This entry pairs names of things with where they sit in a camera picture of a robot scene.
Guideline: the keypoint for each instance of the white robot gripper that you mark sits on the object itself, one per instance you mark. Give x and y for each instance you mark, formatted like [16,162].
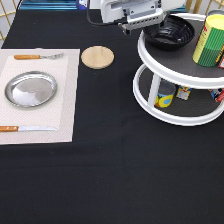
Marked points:
[133,14]

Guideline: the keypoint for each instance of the black ribbed bowl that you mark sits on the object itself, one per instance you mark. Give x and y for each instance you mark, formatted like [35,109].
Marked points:
[173,33]

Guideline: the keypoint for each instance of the white two-tier lazy Susan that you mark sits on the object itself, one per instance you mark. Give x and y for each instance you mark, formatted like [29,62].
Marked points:
[178,67]

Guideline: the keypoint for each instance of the round silver metal plate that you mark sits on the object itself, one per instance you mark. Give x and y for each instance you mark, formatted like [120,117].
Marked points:
[30,89]

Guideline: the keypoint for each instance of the round wooden coaster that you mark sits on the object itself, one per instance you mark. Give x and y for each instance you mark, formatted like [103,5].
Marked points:
[97,57]

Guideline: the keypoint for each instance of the yellow green cylindrical can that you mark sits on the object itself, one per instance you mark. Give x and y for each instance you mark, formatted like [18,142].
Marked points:
[210,45]

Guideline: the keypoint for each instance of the blue yellow can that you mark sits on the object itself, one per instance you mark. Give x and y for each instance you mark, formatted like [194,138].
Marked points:
[165,94]

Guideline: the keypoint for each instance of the red raisins box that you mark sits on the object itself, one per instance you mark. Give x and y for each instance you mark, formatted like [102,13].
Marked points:
[220,58]

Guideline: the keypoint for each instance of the red box lower shelf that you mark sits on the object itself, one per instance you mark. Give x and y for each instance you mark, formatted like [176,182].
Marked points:
[217,94]

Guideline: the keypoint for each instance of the beige woven placemat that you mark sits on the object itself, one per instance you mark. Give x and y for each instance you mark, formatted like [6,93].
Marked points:
[57,112]

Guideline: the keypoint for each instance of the wooden handled fork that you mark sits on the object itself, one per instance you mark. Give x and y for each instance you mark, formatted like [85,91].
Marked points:
[29,57]

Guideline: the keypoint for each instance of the wooden handled knife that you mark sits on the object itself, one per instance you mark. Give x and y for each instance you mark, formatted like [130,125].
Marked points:
[25,128]

